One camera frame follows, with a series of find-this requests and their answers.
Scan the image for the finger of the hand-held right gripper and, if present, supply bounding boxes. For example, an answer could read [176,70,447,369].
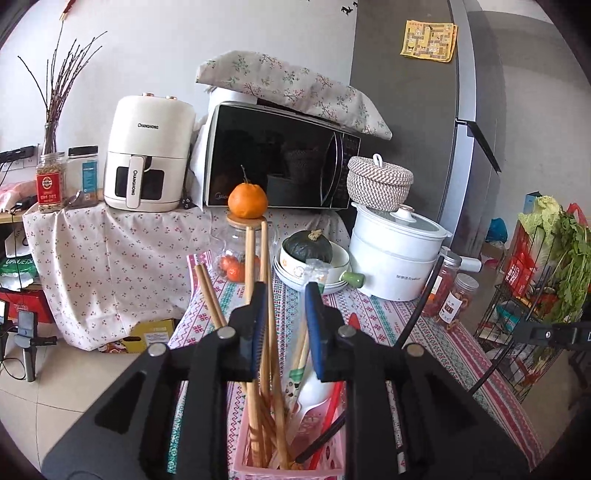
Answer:
[512,320,591,347]

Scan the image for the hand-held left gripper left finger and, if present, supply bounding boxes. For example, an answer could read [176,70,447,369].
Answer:
[41,281,269,480]

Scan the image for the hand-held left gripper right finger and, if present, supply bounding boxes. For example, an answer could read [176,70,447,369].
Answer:
[305,281,532,480]

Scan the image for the wooden chopstick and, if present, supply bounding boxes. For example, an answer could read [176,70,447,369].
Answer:
[202,263,229,328]
[244,225,266,469]
[261,220,296,469]
[248,392,280,468]
[195,264,222,330]

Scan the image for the white plastic spoon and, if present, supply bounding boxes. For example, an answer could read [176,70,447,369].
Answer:
[288,369,335,444]

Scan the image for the red chopstick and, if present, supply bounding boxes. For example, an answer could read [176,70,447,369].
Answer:
[307,381,345,469]

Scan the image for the black chopstick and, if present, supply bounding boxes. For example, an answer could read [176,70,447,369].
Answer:
[294,413,347,463]

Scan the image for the pink plastic basket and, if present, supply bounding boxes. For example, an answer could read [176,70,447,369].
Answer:
[231,378,347,480]

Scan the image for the blue snack packet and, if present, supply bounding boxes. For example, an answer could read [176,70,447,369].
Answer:
[496,300,527,325]

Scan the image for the patterned red green tablecloth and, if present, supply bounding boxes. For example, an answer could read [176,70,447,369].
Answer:
[166,249,548,480]

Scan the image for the clear plastic wrapper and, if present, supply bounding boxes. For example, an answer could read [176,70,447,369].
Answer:
[305,258,329,283]

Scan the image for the leafy green vegetable bunch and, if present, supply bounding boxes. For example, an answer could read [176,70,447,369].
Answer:
[545,215,591,324]

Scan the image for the white printed bowl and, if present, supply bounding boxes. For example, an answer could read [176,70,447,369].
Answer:
[279,244,340,282]

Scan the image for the red snack packet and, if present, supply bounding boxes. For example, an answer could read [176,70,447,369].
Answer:
[501,226,539,296]

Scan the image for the dark green squash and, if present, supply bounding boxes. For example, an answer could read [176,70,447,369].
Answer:
[283,229,334,265]

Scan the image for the glass jar with bamboo lid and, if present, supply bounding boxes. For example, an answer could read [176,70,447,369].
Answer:
[213,215,278,283]

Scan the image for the jar of dried fruit rings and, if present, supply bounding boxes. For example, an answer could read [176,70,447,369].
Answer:
[438,273,479,329]

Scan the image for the white electric cooking pot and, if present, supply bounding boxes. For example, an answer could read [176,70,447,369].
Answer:
[348,202,483,303]

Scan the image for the yellow cardboard box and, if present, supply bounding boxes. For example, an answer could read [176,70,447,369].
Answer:
[99,318,178,354]

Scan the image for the napa cabbage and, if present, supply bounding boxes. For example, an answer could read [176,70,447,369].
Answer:
[518,195,561,259]

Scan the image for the blue plastic bag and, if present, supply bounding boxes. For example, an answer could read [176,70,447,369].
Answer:
[485,217,509,245]

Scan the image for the jar of red dried fruit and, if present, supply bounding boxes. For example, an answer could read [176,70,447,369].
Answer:
[421,253,463,319]

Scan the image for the large tangerine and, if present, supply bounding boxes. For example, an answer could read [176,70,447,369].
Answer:
[228,165,269,220]

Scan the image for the white small-flowered table cover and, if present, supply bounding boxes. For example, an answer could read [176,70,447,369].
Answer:
[22,203,352,354]

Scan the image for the woven basket with lid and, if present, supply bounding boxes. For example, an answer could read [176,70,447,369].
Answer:
[346,154,415,213]

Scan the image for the black door microwave oven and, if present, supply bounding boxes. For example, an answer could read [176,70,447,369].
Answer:
[202,90,363,210]

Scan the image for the white air fryer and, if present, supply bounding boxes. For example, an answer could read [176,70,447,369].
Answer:
[102,93,197,213]

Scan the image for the clear jar with black lid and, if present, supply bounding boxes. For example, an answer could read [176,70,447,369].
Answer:
[67,145,100,207]

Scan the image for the red cardboard box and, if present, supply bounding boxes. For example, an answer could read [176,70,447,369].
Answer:
[0,288,51,324]

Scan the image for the phone on small tripod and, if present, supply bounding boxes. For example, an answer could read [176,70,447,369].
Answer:
[14,310,58,384]

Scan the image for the dark grey refrigerator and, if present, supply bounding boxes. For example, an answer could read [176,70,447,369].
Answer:
[348,0,506,259]

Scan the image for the floral dust cover cloth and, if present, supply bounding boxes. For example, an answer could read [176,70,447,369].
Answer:
[195,48,393,141]

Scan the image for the green and white bag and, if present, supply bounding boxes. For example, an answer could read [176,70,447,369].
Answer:
[0,256,42,291]

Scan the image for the nut jar with red label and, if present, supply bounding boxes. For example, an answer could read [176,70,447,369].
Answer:
[36,152,68,213]

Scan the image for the pink cloth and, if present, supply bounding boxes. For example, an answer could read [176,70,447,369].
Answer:
[0,181,40,210]

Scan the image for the dry twigs in glass vase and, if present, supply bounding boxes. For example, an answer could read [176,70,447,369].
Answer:
[18,21,109,158]

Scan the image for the black power strip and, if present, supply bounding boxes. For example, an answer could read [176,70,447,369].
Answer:
[0,145,37,162]

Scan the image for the yellow paper sheet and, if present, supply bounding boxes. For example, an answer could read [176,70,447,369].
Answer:
[399,19,459,62]

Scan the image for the white bowl with green handle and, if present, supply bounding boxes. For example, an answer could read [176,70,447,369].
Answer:
[274,256,354,296]

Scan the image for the black wire storage rack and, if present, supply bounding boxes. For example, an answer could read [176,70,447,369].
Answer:
[473,217,591,402]

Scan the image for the white pan with green handle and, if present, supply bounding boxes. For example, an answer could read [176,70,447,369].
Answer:
[323,244,366,289]

